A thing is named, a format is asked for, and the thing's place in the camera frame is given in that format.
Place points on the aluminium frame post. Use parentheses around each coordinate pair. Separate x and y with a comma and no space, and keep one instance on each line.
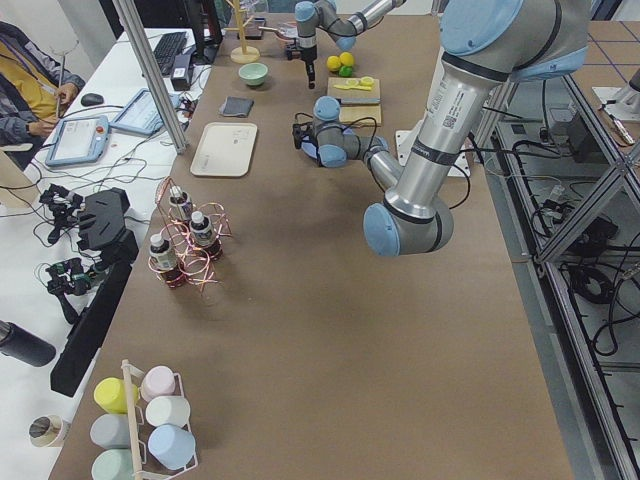
(132,24)

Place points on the pink bowl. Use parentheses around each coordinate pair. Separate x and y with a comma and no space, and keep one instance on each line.
(287,37)

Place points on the black stand equipment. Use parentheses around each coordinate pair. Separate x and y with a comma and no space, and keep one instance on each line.
(89,296)

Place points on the lemon slices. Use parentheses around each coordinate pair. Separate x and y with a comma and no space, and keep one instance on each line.
(362,84)

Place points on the grey folded cloth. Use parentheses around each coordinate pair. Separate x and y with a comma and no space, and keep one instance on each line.
(236,107)

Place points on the rear dark bottle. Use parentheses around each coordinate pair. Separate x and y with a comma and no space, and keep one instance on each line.
(180,202)

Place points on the dark bottle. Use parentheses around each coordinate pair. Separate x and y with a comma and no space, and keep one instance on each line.
(201,229)
(162,253)
(180,202)

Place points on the green lime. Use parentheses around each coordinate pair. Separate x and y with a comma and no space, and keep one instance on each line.
(345,71)

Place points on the yellow lemon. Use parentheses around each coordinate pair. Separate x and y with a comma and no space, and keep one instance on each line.
(347,59)
(333,63)

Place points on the front dark bottle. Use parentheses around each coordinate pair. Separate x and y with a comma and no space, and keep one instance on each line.
(162,253)

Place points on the blue round plate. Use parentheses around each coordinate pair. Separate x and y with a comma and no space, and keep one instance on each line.
(310,150)

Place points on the mint green cup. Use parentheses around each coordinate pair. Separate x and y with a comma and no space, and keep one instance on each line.
(113,464)

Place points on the black computer mouse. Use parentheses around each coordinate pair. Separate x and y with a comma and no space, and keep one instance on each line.
(91,99)

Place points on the wooden mug tree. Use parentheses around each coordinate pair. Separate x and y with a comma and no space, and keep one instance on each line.
(244,54)

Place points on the yellow cup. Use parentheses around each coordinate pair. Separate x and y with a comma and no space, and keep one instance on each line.
(109,394)

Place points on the grey cup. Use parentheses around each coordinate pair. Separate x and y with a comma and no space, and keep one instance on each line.
(111,431)

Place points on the white wire cup rack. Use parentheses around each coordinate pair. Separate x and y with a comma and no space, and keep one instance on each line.
(145,466)

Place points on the pink cup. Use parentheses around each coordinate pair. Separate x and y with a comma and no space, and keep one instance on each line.
(158,381)

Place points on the middle dark bottle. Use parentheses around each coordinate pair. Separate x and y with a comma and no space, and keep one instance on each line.
(201,229)

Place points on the beige tray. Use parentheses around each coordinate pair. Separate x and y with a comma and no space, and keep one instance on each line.
(224,150)

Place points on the black thermos bottle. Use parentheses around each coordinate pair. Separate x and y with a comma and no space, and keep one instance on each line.
(24,346)

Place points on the blue cup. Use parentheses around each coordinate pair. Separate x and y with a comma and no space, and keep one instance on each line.
(172,446)

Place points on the teach pendant tablet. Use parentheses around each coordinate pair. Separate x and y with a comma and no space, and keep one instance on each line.
(78,141)

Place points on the white cup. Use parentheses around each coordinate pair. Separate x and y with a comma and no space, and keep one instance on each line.
(173,410)

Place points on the seated person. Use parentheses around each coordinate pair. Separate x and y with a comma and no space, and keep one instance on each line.
(35,90)

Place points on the paper tape roll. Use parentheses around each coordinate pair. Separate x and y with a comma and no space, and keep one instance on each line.
(48,431)

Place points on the green bowl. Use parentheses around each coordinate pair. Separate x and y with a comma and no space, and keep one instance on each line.
(253,74)

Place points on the wooden cutting board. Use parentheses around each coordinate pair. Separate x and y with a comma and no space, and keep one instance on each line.
(358,116)

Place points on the copper wire bottle rack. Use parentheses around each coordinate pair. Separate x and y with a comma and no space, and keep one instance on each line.
(196,265)

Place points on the black keyboard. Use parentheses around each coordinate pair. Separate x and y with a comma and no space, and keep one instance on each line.
(169,46)

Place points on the black handled knife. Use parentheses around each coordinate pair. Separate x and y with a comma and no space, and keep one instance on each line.
(356,102)

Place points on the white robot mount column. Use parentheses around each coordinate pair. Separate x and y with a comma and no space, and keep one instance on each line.
(404,139)

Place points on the black power adapter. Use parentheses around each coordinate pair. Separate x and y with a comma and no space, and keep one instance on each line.
(181,72)

